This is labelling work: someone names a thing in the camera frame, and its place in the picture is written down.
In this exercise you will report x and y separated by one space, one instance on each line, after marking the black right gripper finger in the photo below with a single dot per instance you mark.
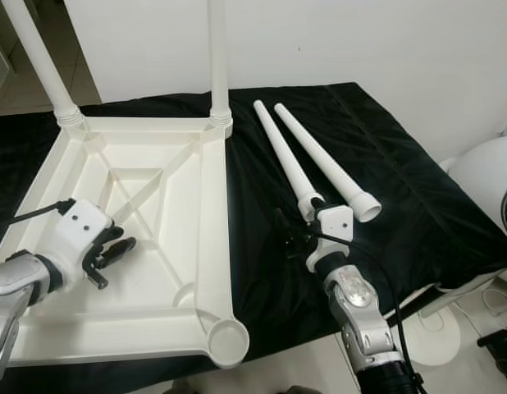
286 228

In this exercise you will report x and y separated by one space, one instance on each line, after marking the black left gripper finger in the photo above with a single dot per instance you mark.
111 235
121 249

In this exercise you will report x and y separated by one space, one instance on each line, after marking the white plastic table top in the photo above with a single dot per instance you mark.
212 246

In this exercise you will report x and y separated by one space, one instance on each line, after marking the white plastic table leg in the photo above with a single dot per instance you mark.
40 66
218 57
282 152
323 160

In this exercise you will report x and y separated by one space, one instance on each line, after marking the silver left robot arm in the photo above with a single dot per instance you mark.
11 283

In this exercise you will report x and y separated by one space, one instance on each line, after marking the black flat bar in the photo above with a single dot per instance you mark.
493 336

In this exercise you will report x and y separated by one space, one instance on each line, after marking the white round fan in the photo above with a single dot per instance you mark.
490 176

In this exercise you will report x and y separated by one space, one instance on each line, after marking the black metal table leg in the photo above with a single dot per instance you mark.
417 302

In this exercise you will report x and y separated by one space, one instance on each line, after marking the black fabric table cover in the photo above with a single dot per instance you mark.
434 205

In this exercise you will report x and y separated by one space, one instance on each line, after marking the grey robot left foot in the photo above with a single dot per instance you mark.
178 387

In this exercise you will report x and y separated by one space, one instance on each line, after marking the grey robot foot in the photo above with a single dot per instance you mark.
178 387
303 390

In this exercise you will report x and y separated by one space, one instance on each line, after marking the grey robot right foot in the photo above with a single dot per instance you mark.
303 390

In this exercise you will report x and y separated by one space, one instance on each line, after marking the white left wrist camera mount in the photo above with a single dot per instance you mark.
77 234

